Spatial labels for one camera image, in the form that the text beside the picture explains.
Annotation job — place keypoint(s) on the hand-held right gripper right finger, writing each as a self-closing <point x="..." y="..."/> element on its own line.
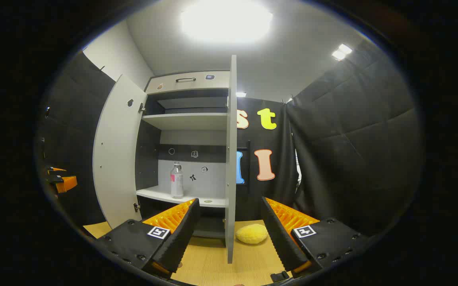
<point x="278" y="238"/>

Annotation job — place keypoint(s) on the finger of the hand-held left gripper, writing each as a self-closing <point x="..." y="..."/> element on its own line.
<point x="57" y="170"/>
<point x="66" y="184"/>

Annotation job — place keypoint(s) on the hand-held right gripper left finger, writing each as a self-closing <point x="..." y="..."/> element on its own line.
<point x="181" y="234"/>

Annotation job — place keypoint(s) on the clear bottle with pink label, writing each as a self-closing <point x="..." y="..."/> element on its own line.
<point x="177" y="186"/>

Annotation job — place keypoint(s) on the grey cabinet door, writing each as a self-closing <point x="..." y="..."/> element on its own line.
<point x="117" y="159"/>
<point x="231" y="159"/>

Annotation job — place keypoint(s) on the grey cabinet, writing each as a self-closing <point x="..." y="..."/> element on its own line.
<point x="185" y="121"/>

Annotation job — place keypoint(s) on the grey cabinet drawer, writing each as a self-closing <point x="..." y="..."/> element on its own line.
<point x="165" y="84"/>

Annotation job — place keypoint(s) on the black backdrop cloth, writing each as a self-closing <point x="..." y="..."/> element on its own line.
<point x="280" y="190"/>

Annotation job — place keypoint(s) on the small ceiling light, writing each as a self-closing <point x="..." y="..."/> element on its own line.
<point x="241" y="94"/>
<point x="341" y="52"/>

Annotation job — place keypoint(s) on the large ceiling light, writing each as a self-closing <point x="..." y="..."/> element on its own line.
<point x="227" y="20"/>

